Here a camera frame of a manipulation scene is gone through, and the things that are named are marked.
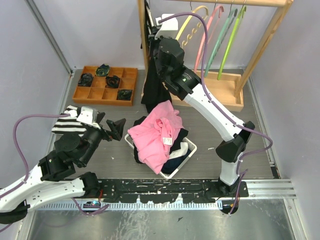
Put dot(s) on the black white striped cloth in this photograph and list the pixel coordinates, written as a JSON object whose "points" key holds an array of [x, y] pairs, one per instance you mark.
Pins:
{"points": [[69, 124]]}

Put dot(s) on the mint green hanger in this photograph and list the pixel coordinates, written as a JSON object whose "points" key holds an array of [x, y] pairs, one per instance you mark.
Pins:
{"points": [[226, 26]]}

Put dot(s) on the navy blue t shirt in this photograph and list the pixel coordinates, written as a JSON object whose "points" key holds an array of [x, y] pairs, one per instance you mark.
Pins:
{"points": [[172, 164]]}

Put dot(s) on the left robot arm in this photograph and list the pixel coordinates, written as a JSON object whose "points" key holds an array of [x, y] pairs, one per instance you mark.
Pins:
{"points": [[46, 182]]}

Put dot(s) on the wooden clothes rack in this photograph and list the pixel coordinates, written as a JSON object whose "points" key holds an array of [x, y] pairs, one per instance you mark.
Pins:
{"points": [[229, 90]]}

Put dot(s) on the lime green hanger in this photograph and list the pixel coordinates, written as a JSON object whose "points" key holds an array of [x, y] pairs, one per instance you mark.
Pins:
{"points": [[232, 37]]}

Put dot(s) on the pink t shirt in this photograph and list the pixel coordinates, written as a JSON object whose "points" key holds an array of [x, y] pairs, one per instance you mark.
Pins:
{"points": [[154, 137]]}

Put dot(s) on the yellow hanger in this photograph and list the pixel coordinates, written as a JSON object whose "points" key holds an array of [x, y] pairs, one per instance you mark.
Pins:
{"points": [[191, 24]]}

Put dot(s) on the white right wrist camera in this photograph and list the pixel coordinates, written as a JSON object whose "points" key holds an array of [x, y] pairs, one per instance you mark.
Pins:
{"points": [[168, 29]]}

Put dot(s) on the white perforated plastic basket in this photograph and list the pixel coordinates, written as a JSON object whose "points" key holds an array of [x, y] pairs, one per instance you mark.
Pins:
{"points": [[192, 148]]}

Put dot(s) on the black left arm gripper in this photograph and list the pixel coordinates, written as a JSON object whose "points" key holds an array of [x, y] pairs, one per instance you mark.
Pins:
{"points": [[117, 128]]}

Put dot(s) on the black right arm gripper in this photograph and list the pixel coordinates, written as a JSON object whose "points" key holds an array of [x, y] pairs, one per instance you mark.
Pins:
{"points": [[153, 41]]}

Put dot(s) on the plain black t shirt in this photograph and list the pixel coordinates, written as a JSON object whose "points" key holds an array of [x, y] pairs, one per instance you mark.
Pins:
{"points": [[175, 146]]}

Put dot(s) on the orange wooden compartment tray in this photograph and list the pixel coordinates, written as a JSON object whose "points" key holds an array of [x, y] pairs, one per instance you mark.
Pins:
{"points": [[99, 94]]}

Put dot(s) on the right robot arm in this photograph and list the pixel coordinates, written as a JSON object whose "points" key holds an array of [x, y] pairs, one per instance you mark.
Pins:
{"points": [[167, 75]]}

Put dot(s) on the rolled dark sock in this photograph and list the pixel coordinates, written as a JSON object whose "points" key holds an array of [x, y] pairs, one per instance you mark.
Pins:
{"points": [[103, 70], [124, 94], [85, 80], [112, 81]]}

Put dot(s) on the grey slotted cable duct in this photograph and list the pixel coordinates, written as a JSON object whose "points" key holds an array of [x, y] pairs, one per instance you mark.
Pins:
{"points": [[70, 205]]}

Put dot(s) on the pink hanger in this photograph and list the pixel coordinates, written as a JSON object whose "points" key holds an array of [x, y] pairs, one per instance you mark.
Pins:
{"points": [[218, 10]]}

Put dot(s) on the white t shirt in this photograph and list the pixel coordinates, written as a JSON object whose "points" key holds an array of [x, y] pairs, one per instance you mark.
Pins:
{"points": [[179, 152]]}

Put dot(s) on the black printed t shirt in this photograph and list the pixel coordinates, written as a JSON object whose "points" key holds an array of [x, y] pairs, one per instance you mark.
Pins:
{"points": [[154, 91]]}

